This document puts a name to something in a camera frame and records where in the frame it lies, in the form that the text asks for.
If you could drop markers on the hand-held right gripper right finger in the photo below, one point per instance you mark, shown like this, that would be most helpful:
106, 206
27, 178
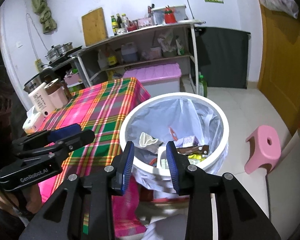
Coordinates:
172, 167

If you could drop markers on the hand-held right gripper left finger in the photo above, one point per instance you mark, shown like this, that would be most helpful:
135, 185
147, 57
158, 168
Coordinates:
128, 165

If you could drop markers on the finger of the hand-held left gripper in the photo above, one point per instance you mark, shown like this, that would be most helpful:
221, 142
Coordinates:
65, 131
77, 141

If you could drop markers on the white blue yogurt cup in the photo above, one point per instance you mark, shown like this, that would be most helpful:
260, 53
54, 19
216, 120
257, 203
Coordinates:
162, 160

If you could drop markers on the yellow snack wrapper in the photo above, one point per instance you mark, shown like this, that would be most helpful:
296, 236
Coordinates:
195, 159

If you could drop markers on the cream paper bag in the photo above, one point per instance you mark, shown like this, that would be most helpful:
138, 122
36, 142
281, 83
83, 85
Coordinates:
146, 138

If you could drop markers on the purple milk carton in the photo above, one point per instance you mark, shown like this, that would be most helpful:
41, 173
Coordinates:
190, 141

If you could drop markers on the white lined waste bin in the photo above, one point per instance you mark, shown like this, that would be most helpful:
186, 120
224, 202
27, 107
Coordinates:
165, 115

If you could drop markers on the person's left hand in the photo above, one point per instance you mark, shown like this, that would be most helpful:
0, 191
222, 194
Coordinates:
32, 197

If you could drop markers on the soft tissue pack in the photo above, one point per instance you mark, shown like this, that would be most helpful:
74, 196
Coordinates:
32, 122

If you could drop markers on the orange plastic scrap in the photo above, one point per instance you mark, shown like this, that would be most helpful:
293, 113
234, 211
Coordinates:
173, 133

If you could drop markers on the pink jug brown lid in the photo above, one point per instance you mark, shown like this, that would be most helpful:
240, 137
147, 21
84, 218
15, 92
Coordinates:
57, 96

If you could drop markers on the white boxy water warmer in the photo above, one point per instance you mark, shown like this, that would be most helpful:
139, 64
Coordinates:
38, 100

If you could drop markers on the pink green plaid tablecloth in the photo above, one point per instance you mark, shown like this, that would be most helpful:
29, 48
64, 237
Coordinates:
102, 105

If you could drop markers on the pink plastic basin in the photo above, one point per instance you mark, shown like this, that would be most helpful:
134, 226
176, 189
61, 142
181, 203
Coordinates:
72, 78

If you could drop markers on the steel electric cooker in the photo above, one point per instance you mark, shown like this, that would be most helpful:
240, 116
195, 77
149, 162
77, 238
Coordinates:
36, 82

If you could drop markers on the yellow power strip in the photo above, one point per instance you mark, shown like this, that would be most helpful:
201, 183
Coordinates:
39, 65

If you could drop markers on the yellow cooking oil bottle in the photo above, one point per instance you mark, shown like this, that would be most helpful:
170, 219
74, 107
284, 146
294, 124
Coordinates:
114, 75

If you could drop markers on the steel steamer pot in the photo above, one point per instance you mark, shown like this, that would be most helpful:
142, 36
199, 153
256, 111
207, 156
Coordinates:
54, 52
67, 47

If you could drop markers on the green floor bottle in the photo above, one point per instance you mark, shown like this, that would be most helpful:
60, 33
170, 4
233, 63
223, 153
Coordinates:
202, 86

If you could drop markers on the yellow-label shelf bottle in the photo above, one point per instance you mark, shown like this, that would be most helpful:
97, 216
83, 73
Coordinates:
112, 57

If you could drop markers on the pink-lidded storage box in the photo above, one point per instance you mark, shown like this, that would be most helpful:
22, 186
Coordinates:
152, 76

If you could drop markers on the pink plastic stool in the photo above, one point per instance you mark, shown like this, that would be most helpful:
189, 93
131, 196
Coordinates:
262, 145

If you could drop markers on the blue plastic jug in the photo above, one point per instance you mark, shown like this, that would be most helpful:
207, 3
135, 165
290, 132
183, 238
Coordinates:
129, 52

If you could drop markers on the wooden cutting board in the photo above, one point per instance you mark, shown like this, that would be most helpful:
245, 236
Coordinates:
94, 27

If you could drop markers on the pink shelf container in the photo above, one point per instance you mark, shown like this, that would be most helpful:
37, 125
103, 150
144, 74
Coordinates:
155, 52

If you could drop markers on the green glass sauce bottle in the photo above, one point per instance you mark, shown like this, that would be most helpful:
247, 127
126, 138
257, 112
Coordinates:
113, 26

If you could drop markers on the green hanging cloth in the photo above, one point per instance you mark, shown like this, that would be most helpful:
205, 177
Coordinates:
45, 15

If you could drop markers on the dark sauce bottle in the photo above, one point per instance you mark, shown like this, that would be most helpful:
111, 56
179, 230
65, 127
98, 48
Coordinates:
119, 22

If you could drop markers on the clear yellow-capped bottle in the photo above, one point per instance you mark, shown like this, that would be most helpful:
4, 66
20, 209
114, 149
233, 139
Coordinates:
125, 22

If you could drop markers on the white kitchen shelf unit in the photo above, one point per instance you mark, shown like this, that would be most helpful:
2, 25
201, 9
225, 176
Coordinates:
140, 31

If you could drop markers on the crumpled shelf plastic bag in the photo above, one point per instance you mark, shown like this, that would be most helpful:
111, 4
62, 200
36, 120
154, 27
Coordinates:
168, 42

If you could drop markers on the pink rectangular box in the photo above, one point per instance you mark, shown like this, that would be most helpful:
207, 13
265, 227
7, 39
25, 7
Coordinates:
145, 23

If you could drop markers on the yellow wooden door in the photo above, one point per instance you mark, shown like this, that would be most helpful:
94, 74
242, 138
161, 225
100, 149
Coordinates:
282, 67

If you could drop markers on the red water bottle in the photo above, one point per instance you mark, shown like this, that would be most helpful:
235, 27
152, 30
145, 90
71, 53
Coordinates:
170, 16

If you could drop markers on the clear plastic storage container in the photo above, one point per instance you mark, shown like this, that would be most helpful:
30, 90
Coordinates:
181, 13

